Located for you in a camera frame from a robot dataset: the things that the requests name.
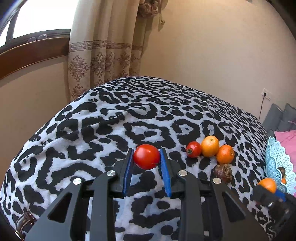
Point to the small dark passion fruit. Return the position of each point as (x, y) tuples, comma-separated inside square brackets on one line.
[(282, 170)]

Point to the orange with stem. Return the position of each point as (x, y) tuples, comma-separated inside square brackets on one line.
[(225, 154)]

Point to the red tomato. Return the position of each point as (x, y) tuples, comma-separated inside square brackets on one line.
[(146, 156), (193, 149)]

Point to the white wall socket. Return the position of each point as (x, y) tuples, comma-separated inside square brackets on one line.
[(266, 94)]

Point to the small orange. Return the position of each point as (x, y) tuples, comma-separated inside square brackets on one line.
[(269, 184)]

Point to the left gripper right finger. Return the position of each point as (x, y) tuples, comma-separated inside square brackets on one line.
[(209, 210)]

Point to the large wrinkled passion fruit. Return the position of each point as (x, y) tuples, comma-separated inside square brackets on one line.
[(224, 172)]

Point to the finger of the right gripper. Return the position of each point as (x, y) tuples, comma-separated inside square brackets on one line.
[(264, 197), (280, 195)]

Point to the light blue lattice basket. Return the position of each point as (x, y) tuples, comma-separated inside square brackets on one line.
[(276, 157)]

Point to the pink blanket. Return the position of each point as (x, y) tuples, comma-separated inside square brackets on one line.
[(288, 141)]

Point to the beige patterned curtain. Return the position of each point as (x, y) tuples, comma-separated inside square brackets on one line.
[(107, 41)]

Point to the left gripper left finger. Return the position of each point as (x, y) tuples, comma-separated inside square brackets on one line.
[(65, 218)]

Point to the orange back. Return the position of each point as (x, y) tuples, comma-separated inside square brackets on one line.
[(210, 146)]

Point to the red tomato front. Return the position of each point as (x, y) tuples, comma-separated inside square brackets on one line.
[(146, 156)]

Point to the red tomato back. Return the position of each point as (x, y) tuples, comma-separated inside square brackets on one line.
[(193, 149)]

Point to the grey headboard cushion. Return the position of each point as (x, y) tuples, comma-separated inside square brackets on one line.
[(279, 120)]

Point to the leopard print tablecloth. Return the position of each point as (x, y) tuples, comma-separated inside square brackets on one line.
[(139, 116)]

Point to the wooden window frame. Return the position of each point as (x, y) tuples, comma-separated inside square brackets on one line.
[(33, 48)]

